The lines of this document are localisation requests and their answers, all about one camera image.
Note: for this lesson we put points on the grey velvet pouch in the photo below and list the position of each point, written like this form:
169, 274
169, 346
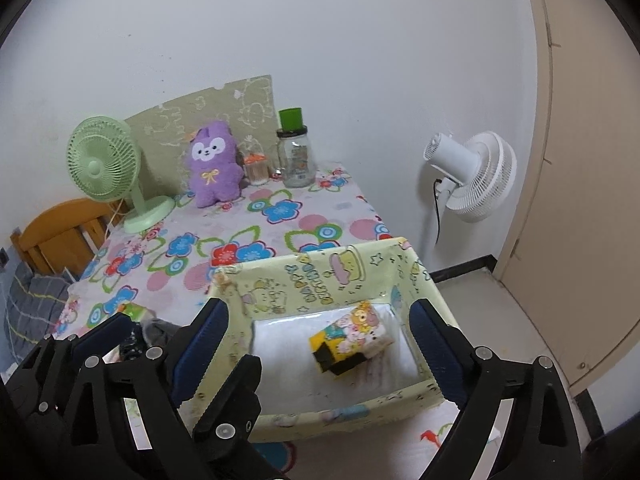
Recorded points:
157, 330

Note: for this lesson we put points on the green tissue pack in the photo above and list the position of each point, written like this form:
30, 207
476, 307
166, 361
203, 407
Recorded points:
132, 311

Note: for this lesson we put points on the yellow cartoon print storage box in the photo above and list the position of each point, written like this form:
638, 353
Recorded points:
310, 272

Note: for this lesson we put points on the beige door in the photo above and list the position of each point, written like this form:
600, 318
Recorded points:
575, 210

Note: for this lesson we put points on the white wall fan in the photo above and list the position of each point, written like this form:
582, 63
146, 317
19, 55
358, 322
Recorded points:
480, 175

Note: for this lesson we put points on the white box liner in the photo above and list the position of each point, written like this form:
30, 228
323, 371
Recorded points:
290, 360

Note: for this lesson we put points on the green desk fan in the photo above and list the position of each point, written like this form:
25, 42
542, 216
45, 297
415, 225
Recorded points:
100, 165

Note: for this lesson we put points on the purple plush toy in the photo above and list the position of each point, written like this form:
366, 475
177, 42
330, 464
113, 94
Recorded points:
212, 175

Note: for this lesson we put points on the cartoon print tissue pack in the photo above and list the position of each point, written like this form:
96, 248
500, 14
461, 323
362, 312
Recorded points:
360, 330

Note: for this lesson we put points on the glass jar with green lid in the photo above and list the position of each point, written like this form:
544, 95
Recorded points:
296, 165

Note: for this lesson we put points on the grey plaid pillow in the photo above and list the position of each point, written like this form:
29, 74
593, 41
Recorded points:
30, 305

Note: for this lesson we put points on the toothpick jar with orange lid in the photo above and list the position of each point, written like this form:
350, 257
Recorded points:
256, 172

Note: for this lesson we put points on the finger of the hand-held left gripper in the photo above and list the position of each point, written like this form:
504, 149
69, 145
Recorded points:
230, 400
107, 332

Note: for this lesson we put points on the green cartoon print board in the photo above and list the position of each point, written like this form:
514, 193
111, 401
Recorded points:
165, 130

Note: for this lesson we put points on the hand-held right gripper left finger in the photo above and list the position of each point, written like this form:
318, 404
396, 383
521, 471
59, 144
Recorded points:
200, 350

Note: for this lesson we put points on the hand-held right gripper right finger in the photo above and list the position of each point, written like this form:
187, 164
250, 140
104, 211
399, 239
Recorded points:
437, 355

